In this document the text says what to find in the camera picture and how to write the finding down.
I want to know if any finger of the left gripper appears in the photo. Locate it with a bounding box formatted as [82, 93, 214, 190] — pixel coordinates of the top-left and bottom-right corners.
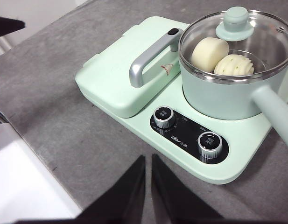
[0, 16, 26, 39]

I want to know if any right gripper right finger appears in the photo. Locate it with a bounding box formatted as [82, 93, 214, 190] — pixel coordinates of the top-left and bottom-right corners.
[151, 153, 224, 220]

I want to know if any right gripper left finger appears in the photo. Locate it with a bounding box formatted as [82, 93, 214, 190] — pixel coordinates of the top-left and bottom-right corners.
[75, 154, 147, 220]

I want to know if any ridged white bun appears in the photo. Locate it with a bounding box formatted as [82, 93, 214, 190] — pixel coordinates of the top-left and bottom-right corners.
[213, 54, 255, 76]

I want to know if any smooth white steamed bun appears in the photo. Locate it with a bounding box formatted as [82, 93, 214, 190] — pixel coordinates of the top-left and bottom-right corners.
[190, 37, 230, 73]

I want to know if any glass lid with green knob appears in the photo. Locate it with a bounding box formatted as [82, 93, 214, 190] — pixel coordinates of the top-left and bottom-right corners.
[178, 6, 288, 79]

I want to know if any green breakfast machine base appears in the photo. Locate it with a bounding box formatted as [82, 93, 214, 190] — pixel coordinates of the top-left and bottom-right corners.
[75, 16, 288, 186]

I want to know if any silver temperature dial knob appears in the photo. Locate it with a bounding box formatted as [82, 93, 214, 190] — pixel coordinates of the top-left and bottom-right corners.
[197, 131, 224, 160]

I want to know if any silver timer dial knob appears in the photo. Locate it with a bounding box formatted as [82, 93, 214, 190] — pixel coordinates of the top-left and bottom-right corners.
[153, 105, 176, 129]

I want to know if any green pot with long handle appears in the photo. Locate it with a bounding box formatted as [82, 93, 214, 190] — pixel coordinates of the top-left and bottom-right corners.
[178, 10, 288, 150]

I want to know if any green griddle cover, silver handle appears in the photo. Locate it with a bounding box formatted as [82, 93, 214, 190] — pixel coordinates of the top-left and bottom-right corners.
[75, 16, 191, 119]

